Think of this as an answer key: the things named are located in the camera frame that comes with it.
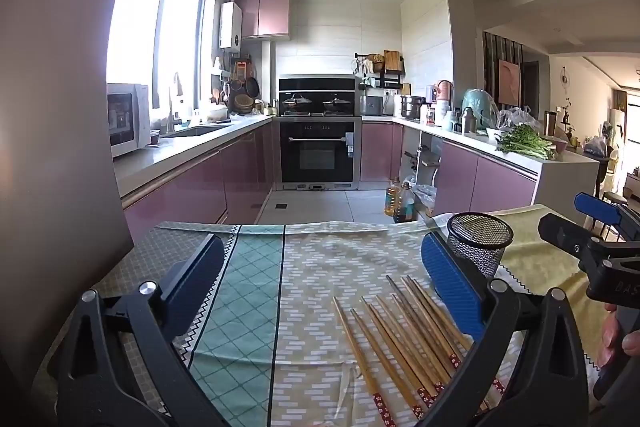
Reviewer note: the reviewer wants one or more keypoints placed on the hanging kitchen utensils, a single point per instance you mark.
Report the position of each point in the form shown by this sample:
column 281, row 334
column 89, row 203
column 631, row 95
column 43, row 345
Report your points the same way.
column 242, row 89

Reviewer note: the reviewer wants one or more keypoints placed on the black integrated stove hood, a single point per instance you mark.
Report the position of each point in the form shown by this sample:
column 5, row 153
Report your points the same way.
column 320, row 84

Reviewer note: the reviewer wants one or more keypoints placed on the white water heater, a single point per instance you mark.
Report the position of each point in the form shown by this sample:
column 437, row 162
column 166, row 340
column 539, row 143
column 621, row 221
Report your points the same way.
column 230, row 27

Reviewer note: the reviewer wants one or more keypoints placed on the pink kitchen counter unit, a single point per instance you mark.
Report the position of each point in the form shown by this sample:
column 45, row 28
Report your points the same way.
column 200, row 187
column 480, row 179

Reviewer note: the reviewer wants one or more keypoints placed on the pink wall cabinets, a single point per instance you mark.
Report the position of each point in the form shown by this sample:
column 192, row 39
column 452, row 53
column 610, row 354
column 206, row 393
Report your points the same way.
column 262, row 14

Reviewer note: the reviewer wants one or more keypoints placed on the black lidded cooking pot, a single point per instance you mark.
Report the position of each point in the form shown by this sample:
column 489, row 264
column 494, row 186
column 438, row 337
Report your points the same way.
column 296, row 100
column 336, row 101

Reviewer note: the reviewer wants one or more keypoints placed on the grey refrigerator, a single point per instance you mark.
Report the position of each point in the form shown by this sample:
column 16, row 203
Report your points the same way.
column 50, row 107

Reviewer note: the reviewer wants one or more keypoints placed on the wall clock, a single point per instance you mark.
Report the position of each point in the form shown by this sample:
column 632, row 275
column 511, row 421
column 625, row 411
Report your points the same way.
column 564, row 78

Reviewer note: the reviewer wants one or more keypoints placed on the black mesh utensil holder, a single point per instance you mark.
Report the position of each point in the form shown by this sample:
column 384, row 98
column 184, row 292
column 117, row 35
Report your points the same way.
column 480, row 244

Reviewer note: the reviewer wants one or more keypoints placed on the black wall rack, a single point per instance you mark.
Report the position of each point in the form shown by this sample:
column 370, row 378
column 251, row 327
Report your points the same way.
column 382, row 79

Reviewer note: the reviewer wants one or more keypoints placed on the framed wall picture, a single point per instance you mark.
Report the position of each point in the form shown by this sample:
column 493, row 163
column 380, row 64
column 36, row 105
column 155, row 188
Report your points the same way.
column 509, row 82

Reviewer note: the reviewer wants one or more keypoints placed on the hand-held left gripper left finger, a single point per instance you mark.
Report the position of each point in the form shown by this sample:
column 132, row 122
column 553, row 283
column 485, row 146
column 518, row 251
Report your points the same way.
column 200, row 267

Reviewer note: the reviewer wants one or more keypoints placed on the bunch of green vegetables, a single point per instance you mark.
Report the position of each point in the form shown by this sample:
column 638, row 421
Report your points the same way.
column 527, row 143

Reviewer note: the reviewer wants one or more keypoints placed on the white microwave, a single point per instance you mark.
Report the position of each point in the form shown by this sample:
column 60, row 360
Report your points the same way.
column 125, row 117

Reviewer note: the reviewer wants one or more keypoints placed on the clear plastic bag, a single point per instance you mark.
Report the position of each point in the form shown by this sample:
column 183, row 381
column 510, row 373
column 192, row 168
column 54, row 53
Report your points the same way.
column 520, row 117

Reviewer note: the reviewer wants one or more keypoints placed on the wooden cutting board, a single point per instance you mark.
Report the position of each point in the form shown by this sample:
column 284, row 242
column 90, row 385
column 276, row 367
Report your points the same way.
column 393, row 61

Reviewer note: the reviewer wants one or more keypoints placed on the dark thermos flask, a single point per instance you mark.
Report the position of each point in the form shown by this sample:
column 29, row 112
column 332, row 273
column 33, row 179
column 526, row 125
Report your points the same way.
column 470, row 122

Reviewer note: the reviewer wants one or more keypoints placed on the person's right hand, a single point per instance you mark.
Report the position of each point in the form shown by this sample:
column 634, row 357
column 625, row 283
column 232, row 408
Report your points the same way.
column 611, row 339

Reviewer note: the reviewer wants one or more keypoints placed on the patterned tablecloth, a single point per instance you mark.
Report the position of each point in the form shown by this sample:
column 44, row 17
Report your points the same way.
column 310, row 277

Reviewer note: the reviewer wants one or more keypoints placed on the yellow cooking oil bottle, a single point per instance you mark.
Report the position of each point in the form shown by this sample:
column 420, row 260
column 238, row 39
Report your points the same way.
column 392, row 199

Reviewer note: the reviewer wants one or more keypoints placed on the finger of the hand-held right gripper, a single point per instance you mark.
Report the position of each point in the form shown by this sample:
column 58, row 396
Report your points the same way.
column 560, row 229
column 594, row 207

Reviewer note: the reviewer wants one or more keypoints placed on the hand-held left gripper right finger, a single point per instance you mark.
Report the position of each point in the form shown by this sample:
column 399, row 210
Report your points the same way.
column 450, row 279

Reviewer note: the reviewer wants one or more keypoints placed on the bundle of wooden chopsticks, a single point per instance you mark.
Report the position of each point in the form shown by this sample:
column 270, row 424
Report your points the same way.
column 400, row 342

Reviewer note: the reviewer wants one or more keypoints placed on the teal kitchen appliance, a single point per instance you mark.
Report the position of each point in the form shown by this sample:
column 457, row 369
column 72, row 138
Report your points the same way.
column 477, row 107

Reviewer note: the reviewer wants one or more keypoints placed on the pink bowl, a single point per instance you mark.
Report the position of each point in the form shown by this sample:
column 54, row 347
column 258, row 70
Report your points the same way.
column 561, row 146

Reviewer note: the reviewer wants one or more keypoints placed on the dark bag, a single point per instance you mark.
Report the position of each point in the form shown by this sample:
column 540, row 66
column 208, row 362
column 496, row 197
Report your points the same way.
column 595, row 147

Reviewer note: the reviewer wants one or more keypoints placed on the black built-in oven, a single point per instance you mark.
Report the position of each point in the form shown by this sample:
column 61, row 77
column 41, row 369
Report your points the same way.
column 320, row 152

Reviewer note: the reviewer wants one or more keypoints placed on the steel kitchen faucet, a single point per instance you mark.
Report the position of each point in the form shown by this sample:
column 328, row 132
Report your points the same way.
column 173, row 107

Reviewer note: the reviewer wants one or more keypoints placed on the kitchen window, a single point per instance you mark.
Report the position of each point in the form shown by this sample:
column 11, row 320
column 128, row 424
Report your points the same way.
column 150, row 32

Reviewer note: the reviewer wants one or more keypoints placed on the steel stockpot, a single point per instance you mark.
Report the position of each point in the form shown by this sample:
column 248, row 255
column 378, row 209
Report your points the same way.
column 411, row 107

